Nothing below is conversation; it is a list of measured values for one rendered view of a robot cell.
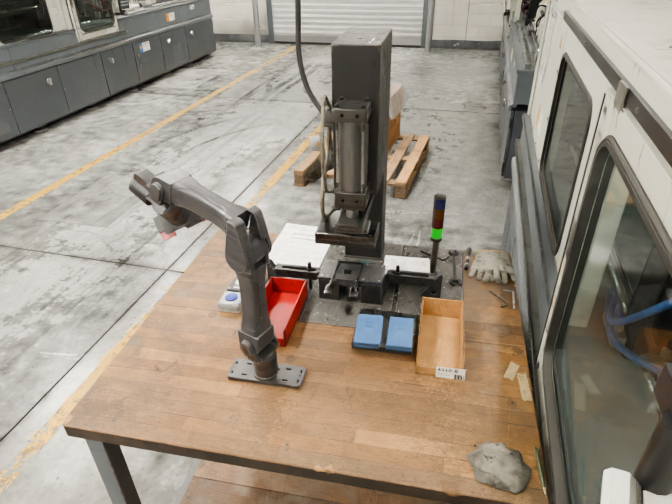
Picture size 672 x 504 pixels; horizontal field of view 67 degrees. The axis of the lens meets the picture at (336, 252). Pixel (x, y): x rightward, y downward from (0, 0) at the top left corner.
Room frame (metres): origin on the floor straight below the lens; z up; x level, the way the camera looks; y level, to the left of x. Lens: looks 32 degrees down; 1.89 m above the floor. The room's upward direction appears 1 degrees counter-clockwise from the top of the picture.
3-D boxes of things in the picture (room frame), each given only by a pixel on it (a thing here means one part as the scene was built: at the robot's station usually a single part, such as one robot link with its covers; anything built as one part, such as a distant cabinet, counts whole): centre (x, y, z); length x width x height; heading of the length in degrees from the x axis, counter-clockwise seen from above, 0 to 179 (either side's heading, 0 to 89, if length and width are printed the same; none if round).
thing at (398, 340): (1.10, -0.18, 0.93); 0.15 x 0.07 x 0.03; 169
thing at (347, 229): (1.41, -0.05, 1.22); 0.26 x 0.18 x 0.30; 168
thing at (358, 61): (1.46, -0.08, 1.44); 0.17 x 0.13 x 0.42; 168
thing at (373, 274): (1.34, -0.05, 0.98); 0.20 x 0.10 x 0.01; 78
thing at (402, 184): (4.57, -0.31, 0.07); 1.20 x 1.00 x 0.14; 161
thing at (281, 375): (0.98, 0.19, 0.94); 0.20 x 0.07 x 0.08; 78
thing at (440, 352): (1.08, -0.29, 0.93); 0.25 x 0.13 x 0.08; 168
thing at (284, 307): (1.22, 0.18, 0.93); 0.25 x 0.12 x 0.06; 168
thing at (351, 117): (1.34, -0.04, 1.37); 0.11 x 0.09 x 0.30; 78
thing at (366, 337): (1.12, -0.09, 0.93); 0.15 x 0.07 x 0.03; 171
